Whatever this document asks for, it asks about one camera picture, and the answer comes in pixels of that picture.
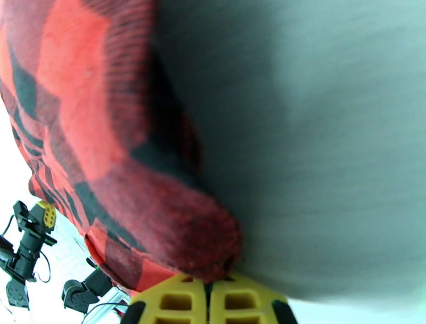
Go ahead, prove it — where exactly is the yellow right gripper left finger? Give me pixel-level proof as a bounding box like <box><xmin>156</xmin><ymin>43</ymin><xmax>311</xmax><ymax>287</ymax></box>
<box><xmin>121</xmin><ymin>273</ymin><xmax>209</xmax><ymax>324</ymax></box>

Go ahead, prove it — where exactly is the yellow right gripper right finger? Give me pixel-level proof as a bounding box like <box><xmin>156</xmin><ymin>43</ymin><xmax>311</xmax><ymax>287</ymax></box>
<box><xmin>209</xmin><ymin>270</ymin><xmax>299</xmax><ymax>324</ymax></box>

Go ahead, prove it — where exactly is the red black plaid garment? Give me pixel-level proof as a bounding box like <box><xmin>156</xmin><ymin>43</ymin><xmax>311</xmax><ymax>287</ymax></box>
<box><xmin>0</xmin><ymin>0</ymin><xmax>244</xmax><ymax>298</ymax></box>

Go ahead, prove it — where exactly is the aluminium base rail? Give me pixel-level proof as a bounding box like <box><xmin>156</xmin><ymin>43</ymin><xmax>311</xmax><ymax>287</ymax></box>
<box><xmin>81</xmin><ymin>288</ymin><xmax>131</xmax><ymax>324</ymax></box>

